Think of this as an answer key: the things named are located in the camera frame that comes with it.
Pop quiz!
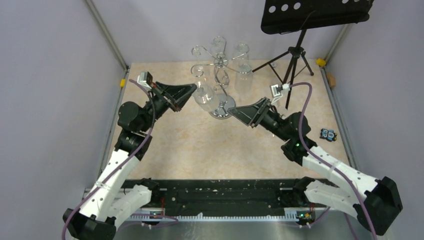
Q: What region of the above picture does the chrome wine glass rack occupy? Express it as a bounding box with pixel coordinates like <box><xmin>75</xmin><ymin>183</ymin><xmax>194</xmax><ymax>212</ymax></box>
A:
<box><xmin>190</xmin><ymin>41</ymin><xmax>240</xmax><ymax>120</ymax></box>

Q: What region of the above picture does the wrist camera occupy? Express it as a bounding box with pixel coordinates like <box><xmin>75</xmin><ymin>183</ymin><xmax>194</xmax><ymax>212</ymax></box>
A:
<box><xmin>136</xmin><ymin>71</ymin><xmax>153</xmax><ymax>89</ymax></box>
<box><xmin>270</xmin><ymin>83</ymin><xmax>291</xmax><ymax>99</ymax></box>

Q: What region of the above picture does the yellow clip left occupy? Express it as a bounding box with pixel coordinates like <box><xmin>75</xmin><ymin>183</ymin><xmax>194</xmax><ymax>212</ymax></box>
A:
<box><xmin>119</xmin><ymin>78</ymin><xmax>126</xmax><ymax>88</ymax></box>

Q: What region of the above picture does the black music stand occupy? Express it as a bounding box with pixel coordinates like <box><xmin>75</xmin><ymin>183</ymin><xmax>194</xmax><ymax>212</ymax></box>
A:
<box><xmin>251</xmin><ymin>0</ymin><xmax>375</xmax><ymax>110</ymax></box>

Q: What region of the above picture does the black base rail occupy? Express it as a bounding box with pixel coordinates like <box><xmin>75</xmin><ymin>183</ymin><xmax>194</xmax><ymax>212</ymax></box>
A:
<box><xmin>122</xmin><ymin>178</ymin><xmax>322</xmax><ymax>217</ymax></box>

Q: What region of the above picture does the small blue black device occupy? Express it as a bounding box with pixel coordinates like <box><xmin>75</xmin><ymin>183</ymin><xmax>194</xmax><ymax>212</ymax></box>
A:
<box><xmin>320</xmin><ymin>128</ymin><xmax>338</xmax><ymax>142</ymax></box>

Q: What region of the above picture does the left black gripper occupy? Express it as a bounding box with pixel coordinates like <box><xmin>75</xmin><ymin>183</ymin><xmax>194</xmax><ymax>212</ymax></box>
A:
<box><xmin>139</xmin><ymin>80</ymin><xmax>197</xmax><ymax>132</ymax></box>

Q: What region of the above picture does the yellow corner clip right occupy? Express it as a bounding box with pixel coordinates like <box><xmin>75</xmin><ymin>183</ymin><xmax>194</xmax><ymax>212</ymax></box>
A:
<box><xmin>315</xmin><ymin>58</ymin><xmax>327</xmax><ymax>68</ymax></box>

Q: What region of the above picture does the white cable duct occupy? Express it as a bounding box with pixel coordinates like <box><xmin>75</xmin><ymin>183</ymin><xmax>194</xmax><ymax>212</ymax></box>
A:
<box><xmin>127</xmin><ymin>210</ymin><xmax>312</xmax><ymax>222</ymax></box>

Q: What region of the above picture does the aluminium frame post left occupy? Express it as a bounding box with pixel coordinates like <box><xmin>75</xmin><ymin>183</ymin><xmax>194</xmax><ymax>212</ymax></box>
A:
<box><xmin>83</xmin><ymin>0</ymin><xmax>129</xmax><ymax>71</ymax></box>

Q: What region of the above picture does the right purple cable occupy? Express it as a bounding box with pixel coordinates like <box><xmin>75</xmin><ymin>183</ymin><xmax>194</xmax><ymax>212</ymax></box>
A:
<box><xmin>289</xmin><ymin>82</ymin><xmax>379</xmax><ymax>240</ymax></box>

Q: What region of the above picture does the brown block on rail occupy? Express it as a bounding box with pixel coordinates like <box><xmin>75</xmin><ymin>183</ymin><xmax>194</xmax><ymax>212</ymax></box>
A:
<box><xmin>326</xmin><ymin>72</ymin><xmax>337</xmax><ymax>88</ymax></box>

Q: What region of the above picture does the purple cable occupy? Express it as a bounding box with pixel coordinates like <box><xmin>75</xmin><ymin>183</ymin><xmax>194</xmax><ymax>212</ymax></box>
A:
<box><xmin>289</xmin><ymin>82</ymin><xmax>379</xmax><ymax>240</ymax></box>
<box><xmin>61</xmin><ymin>78</ymin><xmax>180</xmax><ymax>240</ymax></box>

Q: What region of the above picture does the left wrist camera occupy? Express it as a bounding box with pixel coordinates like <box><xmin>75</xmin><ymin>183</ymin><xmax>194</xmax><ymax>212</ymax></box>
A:
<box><xmin>136</xmin><ymin>71</ymin><xmax>153</xmax><ymax>89</ymax></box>

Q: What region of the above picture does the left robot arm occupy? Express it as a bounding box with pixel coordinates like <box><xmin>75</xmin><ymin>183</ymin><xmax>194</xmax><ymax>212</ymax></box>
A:
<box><xmin>61</xmin><ymin>81</ymin><xmax>198</xmax><ymax>240</ymax></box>

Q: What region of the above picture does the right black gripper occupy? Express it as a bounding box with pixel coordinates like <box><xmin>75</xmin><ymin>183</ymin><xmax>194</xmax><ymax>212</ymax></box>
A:
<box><xmin>228</xmin><ymin>97</ymin><xmax>291</xmax><ymax>142</ymax></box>

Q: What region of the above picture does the aluminium frame post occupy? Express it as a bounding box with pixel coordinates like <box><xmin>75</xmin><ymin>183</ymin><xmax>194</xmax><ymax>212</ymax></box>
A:
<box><xmin>83</xmin><ymin>0</ymin><xmax>129</xmax><ymax>71</ymax></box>
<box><xmin>324</xmin><ymin>23</ymin><xmax>352</xmax><ymax>64</ymax></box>

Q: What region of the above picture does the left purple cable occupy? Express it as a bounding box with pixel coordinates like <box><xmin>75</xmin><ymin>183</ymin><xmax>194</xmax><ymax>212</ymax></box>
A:
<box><xmin>61</xmin><ymin>78</ymin><xmax>180</xmax><ymax>240</ymax></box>

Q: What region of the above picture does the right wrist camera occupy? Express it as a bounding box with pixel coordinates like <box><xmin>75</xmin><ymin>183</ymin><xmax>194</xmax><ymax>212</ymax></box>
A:
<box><xmin>270</xmin><ymin>83</ymin><xmax>291</xmax><ymax>99</ymax></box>

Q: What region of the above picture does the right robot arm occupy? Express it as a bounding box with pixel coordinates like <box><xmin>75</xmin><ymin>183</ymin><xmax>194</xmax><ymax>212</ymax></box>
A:
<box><xmin>228</xmin><ymin>97</ymin><xmax>403</xmax><ymax>236</ymax></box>

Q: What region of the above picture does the aluminium frame post right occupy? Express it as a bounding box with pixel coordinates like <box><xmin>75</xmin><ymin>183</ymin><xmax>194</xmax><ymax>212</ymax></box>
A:
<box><xmin>324</xmin><ymin>23</ymin><xmax>352</xmax><ymax>64</ymax></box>

